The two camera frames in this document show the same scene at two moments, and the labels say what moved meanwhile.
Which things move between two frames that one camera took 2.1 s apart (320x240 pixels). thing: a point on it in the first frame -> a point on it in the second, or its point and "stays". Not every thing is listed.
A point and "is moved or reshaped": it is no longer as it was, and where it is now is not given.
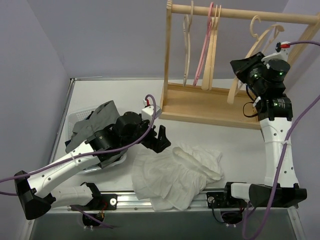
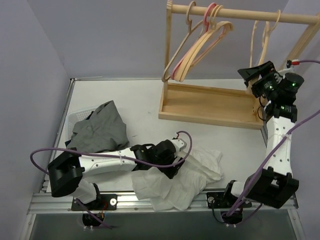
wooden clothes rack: (206, 103) stays
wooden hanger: (207, 74) -> (217, 28)
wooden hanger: (257, 46) is moved or reshaped
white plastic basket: (79, 115) stays
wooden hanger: (214, 50) -> (178, 70)
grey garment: (103, 115) stays
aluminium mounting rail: (210, 202) stays
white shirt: (172, 178) stays
